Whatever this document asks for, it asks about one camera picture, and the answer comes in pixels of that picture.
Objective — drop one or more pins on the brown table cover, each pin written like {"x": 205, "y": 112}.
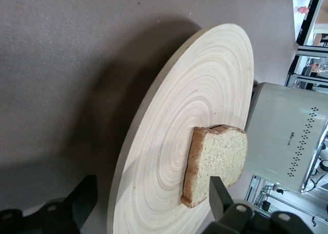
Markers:
{"x": 64, "y": 65}

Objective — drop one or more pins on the slice of toast bread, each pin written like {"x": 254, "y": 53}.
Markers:
{"x": 220, "y": 157}

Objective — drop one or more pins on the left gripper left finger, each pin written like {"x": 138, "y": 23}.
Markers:
{"x": 82, "y": 200}

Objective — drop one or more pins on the black frame profile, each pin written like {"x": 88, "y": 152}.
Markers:
{"x": 311, "y": 16}

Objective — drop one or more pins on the grey aluminium rack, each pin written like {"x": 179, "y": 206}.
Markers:
{"x": 312, "y": 49}

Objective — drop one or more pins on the pink round object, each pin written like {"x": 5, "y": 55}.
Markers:
{"x": 303, "y": 10}

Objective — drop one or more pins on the beige chrome two-slot toaster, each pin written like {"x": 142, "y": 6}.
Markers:
{"x": 279, "y": 131}

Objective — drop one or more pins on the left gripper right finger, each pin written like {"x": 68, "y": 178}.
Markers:
{"x": 220, "y": 198}

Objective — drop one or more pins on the round wooden plate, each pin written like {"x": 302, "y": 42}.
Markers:
{"x": 200, "y": 95}

